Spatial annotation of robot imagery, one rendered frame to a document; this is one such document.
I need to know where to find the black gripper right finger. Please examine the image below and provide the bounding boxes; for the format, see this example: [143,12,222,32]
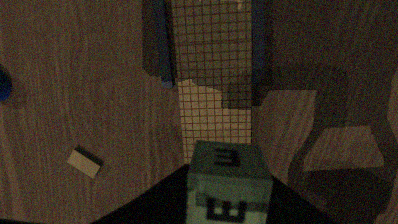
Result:
[266,173,338,224]

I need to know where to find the pale green labelled cube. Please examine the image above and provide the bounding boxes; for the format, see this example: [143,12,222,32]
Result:
[185,140,273,224]

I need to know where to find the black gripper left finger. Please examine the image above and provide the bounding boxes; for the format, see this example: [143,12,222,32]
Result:
[90,164,190,224]

